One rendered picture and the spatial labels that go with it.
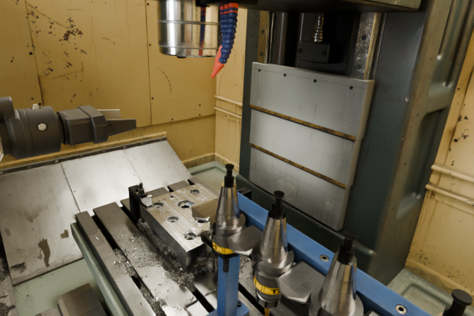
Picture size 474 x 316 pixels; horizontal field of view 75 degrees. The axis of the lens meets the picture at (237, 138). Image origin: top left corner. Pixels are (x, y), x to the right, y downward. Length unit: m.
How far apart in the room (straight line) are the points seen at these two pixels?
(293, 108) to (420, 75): 0.40
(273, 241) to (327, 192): 0.67
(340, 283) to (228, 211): 0.21
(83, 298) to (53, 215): 0.54
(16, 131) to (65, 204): 1.04
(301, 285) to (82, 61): 1.49
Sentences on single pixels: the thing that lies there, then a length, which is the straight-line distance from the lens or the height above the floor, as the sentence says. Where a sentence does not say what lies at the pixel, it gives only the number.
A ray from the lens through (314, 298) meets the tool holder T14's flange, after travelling 0.45.
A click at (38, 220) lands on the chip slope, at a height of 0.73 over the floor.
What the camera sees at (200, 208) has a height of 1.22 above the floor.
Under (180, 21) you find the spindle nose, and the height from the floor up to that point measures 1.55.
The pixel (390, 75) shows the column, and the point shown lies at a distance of 0.97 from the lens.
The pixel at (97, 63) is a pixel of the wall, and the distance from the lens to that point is 1.75.
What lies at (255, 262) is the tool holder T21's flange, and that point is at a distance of 0.50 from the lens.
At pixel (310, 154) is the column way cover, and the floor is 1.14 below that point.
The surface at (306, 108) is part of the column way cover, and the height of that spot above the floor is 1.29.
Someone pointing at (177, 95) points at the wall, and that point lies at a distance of 1.96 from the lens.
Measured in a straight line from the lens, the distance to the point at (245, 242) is 0.53.
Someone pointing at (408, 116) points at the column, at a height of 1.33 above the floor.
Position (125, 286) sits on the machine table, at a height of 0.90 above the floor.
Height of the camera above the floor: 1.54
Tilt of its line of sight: 20 degrees down
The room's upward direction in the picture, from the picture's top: 3 degrees clockwise
